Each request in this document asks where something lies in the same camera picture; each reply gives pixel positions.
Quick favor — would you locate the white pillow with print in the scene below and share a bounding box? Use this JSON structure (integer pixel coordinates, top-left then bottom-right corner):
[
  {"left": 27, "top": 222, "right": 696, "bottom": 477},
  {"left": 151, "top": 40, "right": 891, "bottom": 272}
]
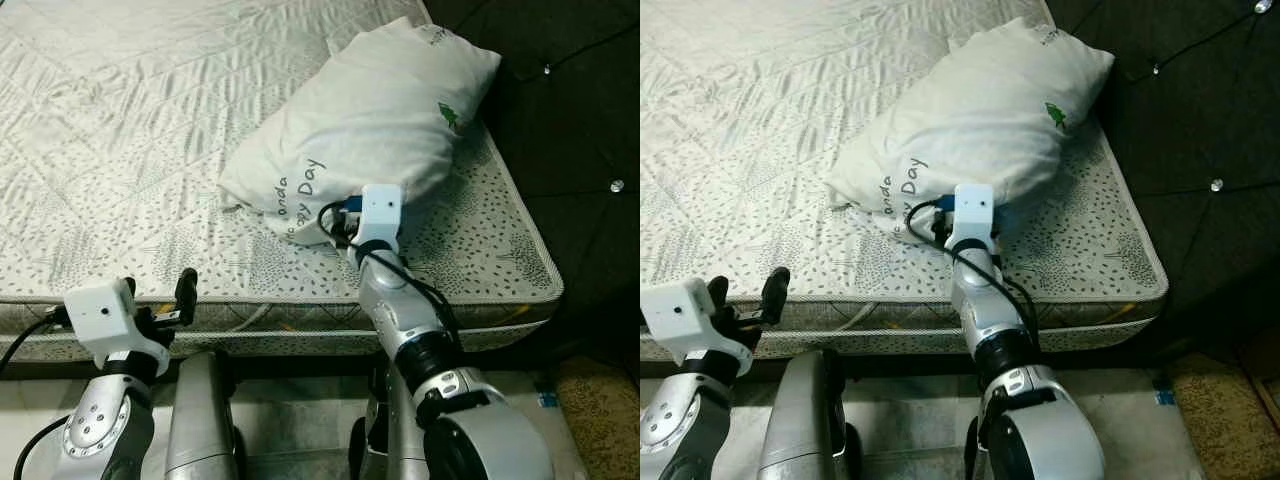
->
[
  {"left": 825, "top": 15, "right": 1116, "bottom": 241},
  {"left": 218, "top": 15, "right": 503, "bottom": 246}
]

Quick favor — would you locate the silver left robot leg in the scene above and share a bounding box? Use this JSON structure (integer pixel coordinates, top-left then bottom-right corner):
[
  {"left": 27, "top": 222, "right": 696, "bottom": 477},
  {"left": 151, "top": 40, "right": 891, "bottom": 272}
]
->
[
  {"left": 163, "top": 350, "right": 248, "bottom": 480},
  {"left": 757, "top": 350, "right": 863, "bottom": 480}
]

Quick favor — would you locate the silver robot leg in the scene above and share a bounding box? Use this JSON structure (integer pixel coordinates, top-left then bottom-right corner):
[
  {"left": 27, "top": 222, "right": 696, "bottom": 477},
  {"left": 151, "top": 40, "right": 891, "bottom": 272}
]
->
[
  {"left": 757, "top": 350, "right": 863, "bottom": 480},
  {"left": 348, "top": 350, "right": 433, "bottom": 480},
  {"left": 163, "top": 350, "right": 248, "bottom": 480}
]

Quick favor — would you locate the white quilted mattress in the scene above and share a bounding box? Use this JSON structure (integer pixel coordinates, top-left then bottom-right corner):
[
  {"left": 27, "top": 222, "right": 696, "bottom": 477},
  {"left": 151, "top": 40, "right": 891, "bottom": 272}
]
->
[
  {"left": 0, "top": 0, "right": 566, "bottom": 361},
  {"left": 640, "top": 0, "right": 1169, "bottom": 361}
]

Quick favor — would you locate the silver right robot leg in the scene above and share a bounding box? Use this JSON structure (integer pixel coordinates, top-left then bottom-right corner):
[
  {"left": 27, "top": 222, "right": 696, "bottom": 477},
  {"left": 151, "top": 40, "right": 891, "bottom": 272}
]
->
[{"left": 348, "top": 350, "right": 433, "bottom": 480}]

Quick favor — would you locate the black tufted headboard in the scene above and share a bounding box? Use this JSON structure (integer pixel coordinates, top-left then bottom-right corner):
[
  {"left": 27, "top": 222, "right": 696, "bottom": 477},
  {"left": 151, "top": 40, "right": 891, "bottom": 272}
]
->
[
  {"left": 425, "top": 0, "right": 641, "bottom": 351},
  {"left": 1045, "top": 0, "right": 1280, "bottom": 351}
]

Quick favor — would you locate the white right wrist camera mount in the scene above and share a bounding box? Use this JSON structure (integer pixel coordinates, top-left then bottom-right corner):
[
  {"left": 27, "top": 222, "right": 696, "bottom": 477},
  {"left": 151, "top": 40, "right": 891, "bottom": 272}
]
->
[
  {"left": 952, "top": 184, "right": 1002, "bottom": 251},
  {"left": 350, "top": 184, "right": 405, "bottom": 253}
]

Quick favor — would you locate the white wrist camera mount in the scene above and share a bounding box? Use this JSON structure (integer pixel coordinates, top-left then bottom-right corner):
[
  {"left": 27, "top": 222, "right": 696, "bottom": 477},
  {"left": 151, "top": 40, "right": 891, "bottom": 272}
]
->
[
  {"left": 952, "top": 184, "right": 1002, "bottom": 251},
  {"left": 640, "top": 278, "right": 753, "bottom": 373},
  {"left": 350, "top": 184, "right": 405, "bottom": 253},
  {"left": 63, "top": 278, "right": 171, "bottom": 376}
]

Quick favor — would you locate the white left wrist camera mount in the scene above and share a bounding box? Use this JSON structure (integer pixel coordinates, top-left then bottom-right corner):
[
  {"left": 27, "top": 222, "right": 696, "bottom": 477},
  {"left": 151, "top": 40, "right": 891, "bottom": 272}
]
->
[
  {"left": 63, "top": 278, "right": 171, "bottom": 376},
  {"left": 640, "top": 278, "right": 753, "bottom": 373}
]

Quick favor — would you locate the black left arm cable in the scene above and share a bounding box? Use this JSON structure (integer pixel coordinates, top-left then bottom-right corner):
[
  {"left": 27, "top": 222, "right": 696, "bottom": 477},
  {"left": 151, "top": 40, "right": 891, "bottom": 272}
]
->
[{"left": 0, "top": 308, "right": 73, "bottom": 480}]

